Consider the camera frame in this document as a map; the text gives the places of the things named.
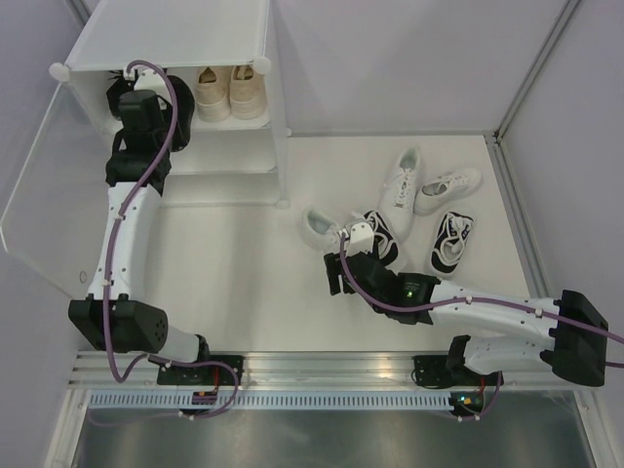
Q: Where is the black white patterned sneaker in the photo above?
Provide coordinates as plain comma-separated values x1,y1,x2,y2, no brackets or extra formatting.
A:
352,210,404,273

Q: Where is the beige lace sneaker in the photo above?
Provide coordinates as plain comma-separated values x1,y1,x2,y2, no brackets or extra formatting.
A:
229,64,267,120
195,66,232,123

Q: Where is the white plastic shoe cabinet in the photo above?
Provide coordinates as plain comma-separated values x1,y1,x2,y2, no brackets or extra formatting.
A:
50,1,289,208

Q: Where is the black canvas sneaker front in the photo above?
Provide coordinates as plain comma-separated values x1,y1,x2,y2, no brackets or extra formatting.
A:
168,75,195,152

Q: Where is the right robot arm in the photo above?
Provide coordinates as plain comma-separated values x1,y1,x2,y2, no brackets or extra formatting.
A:
324,253,608,387

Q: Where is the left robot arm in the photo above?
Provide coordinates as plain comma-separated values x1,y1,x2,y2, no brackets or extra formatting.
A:
68,90,210,363

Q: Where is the white sneaker near cabinet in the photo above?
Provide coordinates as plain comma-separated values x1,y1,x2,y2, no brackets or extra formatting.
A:
300,207,346,254

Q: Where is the white sneaker rear middle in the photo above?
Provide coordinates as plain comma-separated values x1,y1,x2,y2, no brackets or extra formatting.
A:
378,146,422,242

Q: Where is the white sneaker rear right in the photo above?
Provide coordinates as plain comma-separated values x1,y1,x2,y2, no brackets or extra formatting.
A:
413,168,483,215

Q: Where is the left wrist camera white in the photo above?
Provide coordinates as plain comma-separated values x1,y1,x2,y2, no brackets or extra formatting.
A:
123,67,168,95

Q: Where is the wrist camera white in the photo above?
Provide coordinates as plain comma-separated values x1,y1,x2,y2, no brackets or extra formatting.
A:
339,219,374,256
123,67,168,95

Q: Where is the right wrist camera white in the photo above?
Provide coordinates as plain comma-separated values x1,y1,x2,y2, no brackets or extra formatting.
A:
339,219,374,256

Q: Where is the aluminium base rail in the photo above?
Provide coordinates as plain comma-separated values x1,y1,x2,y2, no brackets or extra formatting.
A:
68,351,592,391

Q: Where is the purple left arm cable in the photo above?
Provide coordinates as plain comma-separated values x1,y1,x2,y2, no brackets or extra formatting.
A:
101,58,240,418

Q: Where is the white slotted cable duct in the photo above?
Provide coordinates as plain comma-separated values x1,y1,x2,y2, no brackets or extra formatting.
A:
89,390,453,411

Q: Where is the aluminium corner frame post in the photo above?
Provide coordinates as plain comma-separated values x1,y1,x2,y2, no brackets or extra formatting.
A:
492,0,584,144

